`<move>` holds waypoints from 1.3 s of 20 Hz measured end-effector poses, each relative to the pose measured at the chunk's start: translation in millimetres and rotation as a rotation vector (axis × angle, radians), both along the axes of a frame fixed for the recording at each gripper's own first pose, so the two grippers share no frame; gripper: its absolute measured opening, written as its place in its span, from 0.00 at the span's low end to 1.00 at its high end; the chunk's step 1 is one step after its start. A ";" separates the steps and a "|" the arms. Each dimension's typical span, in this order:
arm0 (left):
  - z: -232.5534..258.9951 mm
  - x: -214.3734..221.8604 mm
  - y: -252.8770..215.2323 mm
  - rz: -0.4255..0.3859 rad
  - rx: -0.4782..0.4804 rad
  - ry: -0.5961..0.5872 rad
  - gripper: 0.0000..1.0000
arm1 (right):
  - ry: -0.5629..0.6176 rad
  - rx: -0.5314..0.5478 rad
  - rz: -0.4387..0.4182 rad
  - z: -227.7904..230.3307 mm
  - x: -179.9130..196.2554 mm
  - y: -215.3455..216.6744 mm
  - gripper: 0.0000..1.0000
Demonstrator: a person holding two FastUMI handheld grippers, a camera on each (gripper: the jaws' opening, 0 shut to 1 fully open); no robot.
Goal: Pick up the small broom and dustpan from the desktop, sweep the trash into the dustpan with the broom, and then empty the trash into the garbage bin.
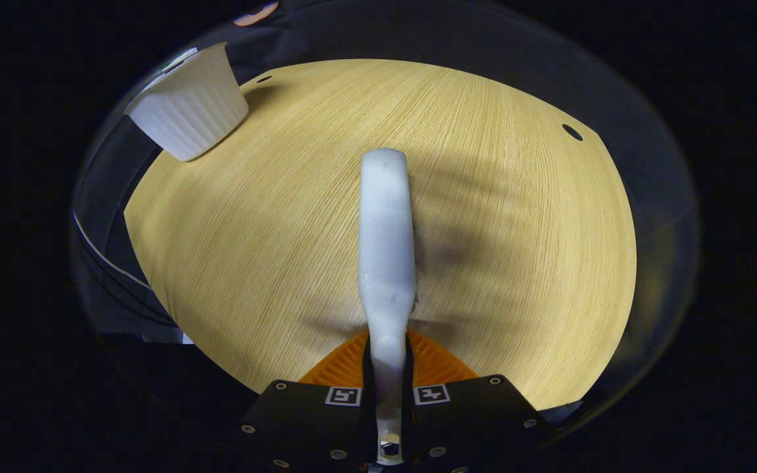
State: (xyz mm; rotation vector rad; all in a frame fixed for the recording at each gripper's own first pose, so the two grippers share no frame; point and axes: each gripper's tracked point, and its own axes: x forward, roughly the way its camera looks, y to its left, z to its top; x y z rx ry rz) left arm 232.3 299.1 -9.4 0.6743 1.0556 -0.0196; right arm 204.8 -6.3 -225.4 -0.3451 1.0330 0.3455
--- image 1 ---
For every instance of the white ribbed garbage bin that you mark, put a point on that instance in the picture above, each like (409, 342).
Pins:
(188, 112)

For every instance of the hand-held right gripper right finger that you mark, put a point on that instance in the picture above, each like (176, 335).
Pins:
(477, 420)

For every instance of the small white broom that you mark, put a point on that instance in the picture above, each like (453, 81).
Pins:
(386, 249)

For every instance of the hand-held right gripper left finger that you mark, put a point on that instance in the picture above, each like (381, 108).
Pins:
(306, 427)

